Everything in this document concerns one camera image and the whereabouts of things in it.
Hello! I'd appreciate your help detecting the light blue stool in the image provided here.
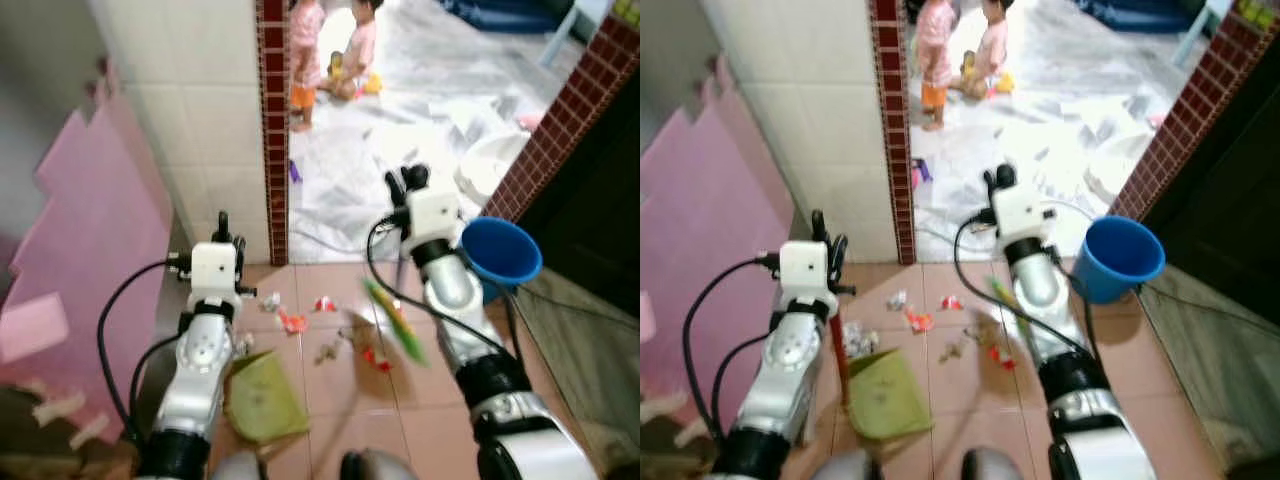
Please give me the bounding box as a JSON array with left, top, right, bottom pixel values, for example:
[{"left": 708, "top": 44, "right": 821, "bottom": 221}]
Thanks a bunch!
[
  {"left": 1173, "top": 0, "right": 1239, "bottom": 68},
  {"left": 543, "top": 0, "right": 613, "bottom": 68}
]

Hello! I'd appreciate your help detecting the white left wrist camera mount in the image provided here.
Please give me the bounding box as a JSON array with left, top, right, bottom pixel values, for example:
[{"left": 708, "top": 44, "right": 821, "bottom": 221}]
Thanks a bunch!
[
  {"left": 779, "top": 241, "right": 837, "bottom": 302},
  {"left": 189, "top": 242, "right": 242, "bottom": 302}
]

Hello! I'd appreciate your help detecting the green bristle broom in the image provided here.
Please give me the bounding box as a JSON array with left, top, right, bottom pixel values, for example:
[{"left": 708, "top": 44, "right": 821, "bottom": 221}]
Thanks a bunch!
[
  {"left": 359, "top": 245, "right": 430, "bottom": 367},
  {"left": 984, "top": 262, "right": 1033, "bottom": 339}
]

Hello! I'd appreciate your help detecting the blue plastic bucket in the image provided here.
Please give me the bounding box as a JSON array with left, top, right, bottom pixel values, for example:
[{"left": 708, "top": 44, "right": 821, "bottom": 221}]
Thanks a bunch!
[
  {"left": 460, "top": 216, "right": 544, "bottom": 304},
  {"left": 1084, "top": 214, "right": 1167, "bottom": 305}
]

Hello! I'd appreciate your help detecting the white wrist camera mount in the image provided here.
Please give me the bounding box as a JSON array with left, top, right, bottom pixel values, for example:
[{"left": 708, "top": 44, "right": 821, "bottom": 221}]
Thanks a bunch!
[
  {"left": 779, "top": 241, "right": 837, "bottom": 302},
  {"left": 189, "top": 242, "right": 242, "bottom": 302},
  {"left": 404, "top": 189, "right": 462, "bottom": 244},
  {"left": 990, "top": 187, "right": 1047, "bottom": 241}
]

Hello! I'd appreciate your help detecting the robot right leg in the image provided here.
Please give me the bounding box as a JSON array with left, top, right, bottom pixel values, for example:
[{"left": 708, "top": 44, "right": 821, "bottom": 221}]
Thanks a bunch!
[
  {"left": 338, "top": 449, "right": 419, "bottom": 480},
  {"left": 963, "top": 447, "right": 1038, "bottom": 480}
]

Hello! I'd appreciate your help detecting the green dustpan with red handle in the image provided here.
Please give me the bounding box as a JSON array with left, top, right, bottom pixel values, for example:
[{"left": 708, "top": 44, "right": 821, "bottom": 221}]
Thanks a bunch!
[
  {"left": 227, "top": 348, "right": 312, "bottom": 445},
  {"left": 832, "top": 300, "right": 934, "bottom": 442}
]

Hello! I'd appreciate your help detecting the small pink foam tile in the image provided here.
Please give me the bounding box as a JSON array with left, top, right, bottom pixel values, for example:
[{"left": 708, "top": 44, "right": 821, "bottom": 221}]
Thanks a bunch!
[{"left": 0, "top": 294, "right": 71, "bottom": 364}]

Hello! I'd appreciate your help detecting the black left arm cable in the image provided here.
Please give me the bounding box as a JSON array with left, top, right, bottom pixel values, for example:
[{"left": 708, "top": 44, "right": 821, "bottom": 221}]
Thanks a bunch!
[
  {"left": 96, "top": 257, "right": 197, "bottom": 443},
  {"left": 682, "top": 256, "right": 787, "bottom": 443}
]

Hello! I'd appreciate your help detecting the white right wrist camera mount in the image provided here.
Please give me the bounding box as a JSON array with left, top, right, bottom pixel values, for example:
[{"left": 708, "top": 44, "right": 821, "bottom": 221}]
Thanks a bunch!
[
  {"left": 404, "top": 189, "right": 462, "bottom": 244},
  {"left": 990, "top": 187, "right": 1047, "bottom": 241}
]

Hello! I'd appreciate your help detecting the pink foam mat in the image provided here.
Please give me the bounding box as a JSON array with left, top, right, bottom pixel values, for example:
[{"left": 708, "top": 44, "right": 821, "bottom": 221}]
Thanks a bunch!
[
  {"left": 640, "top": 55, "right": 803, "bottom": 426},
  {"left": 0, "top": 58, "right": 177, "bottom": 443}
]

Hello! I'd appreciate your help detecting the dark blue mattress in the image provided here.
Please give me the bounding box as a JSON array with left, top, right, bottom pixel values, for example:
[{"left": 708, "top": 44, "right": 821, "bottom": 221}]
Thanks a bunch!
[
  {"left": 1073, "top": 0, "right": 1206, "bottom": 33},
  {"left": 438, "top": 0, "right": 566, "bottom": 34}
]

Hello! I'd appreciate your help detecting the robot leg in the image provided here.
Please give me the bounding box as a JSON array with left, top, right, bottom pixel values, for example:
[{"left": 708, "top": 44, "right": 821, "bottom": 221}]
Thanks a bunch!
[
  {"left": 213, "top": 450, "right": 269, "bottom": 480},
  {"left": 338, "top": 449, "right": 419, "bottom": 480},
  {"left": 808, "top": 449, "right": 883, "bottom": 480},
  {"left": 963, "top": 447, "right": 1038, "bottom": 480}
]

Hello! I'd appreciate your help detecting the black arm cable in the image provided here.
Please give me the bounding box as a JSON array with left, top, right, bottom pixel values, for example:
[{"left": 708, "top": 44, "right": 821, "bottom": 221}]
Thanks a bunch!
[
  {"left": 96, "top": 257, "right": 197, "bottom": 443},
  {"left": 953, "top": 210, "right": 1104, "bottom": 366},
  {"left": 364, "top": 212, "right": 521, "bottom": 373},
  {"left": 682, "top": 256, "right": 787, "bottom": 443}
]

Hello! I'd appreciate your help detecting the standing child in pink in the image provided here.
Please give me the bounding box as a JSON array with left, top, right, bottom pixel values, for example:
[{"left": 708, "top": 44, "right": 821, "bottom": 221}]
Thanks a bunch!
[
  {"left": 288, "top": 0, "right": 328, "bottom": 134},
  {"left": 914, "top": 0, "right": 958, "bottom": 133}
]

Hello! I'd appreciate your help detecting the robot left leg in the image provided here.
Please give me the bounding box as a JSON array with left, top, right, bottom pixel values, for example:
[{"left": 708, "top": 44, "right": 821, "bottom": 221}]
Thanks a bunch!
[
  {"left": 808, "top": 449, "right": 883, "bottom": 480},
  {"left": 213, "top": 450, "right": 269, "bottom": 480}
]

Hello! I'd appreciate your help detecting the white plastic basin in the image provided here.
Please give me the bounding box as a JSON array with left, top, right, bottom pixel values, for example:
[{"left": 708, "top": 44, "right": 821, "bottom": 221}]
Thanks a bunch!
[
  {"left": 454, "top": 130, "right": 533, "bottom": 208},
  {"left": 1083, "top": 130, "right": 1153, "bottom": 208}
]

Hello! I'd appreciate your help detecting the sitting child in pink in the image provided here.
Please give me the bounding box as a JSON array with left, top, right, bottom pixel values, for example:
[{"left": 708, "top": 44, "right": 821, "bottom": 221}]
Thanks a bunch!
[
  {"left": 955, "top": 0, "right": 1014, "bottom": 101},
  {"left": 322, "top": 0, "right": 387, "bottom": 103}
]

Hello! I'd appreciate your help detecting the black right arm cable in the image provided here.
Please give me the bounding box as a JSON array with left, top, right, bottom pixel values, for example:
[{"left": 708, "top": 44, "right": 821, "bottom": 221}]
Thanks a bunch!
[
  {"left": 953, "top": 210, "right": 1104, "bottom": 366},
  {"left": 364, "top": 212, "right": 521, "bottom": 373}
]

